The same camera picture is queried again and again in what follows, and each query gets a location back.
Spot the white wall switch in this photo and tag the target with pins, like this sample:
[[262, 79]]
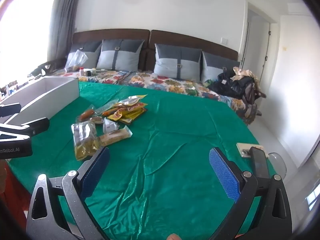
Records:
[[224, 40]]

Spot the beige snack bar packet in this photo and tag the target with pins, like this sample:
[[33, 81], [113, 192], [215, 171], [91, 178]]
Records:
[[115, 136]]

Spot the pile of black clothes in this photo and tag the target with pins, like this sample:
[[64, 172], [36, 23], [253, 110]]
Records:
[[230, 85]]

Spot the pile of yellow snack packets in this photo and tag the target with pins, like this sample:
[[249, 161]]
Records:
[[130, 108]]

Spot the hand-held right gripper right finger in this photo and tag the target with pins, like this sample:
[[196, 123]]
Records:
[[223, 172]]

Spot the yellow peanut snack packet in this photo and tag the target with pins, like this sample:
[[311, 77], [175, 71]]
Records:
[[85, 140]]

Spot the grey two-tone pillow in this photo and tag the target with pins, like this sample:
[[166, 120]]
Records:
[[217, 67], [120, 55], [175, 60], [85, 52]]

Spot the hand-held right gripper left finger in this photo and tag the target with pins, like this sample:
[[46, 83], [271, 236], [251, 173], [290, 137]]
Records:
[[96, 172]]

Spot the bright window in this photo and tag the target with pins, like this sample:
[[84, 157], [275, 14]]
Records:
[[25, 42]]

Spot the clear packet with brown snack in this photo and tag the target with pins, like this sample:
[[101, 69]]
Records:
[[96, 119]]

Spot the orange sausage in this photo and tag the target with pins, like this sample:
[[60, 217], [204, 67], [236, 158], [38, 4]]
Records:
[[109, 111]]

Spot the beige patterned cloth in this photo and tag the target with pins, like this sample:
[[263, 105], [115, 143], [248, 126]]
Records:
[[246, 73]]

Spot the person's red clothing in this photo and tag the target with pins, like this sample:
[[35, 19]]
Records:
[[17, 187]]

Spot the dark armchair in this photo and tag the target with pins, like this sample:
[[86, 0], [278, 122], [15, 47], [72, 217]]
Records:
[[43, 68]]

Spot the clear plastic bag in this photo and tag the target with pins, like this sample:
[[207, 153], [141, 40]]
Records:
[[76, 60]]

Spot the green satin bedspread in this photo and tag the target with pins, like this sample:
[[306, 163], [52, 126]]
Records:
[[170, 130]]

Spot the brown headboard panel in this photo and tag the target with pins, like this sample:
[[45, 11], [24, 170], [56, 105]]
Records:
[[195, 40], [112, 35]]

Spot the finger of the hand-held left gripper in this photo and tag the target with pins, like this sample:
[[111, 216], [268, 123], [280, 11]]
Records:
[[37, 126], [10, 109]]

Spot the white door frame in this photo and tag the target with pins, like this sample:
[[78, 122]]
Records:
[[257, 42]]

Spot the clear packet with brown drumstick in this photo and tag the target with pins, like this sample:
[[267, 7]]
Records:
[[86, 115]]

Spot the long clear tube packet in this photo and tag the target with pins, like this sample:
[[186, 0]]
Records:
[[106, 106]]

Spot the grey curtain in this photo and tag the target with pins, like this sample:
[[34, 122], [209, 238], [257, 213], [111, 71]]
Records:
[[62, 17]]

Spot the white cardboard box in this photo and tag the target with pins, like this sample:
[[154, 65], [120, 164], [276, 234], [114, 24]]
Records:
[[57, 97]]

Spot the beige flat card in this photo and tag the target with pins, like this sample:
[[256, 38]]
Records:
[[243, 148]]

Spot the white bottle with red cap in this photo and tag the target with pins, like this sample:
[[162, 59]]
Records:
[[81, 71]]

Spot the clear glass bowl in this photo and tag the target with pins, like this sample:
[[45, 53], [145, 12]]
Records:
[[277, 163]]

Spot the black phone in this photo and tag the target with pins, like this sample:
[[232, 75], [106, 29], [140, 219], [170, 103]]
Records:
[[260, 162]]

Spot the small white packet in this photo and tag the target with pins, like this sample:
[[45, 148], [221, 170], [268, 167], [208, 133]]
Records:
[[110, 125]]

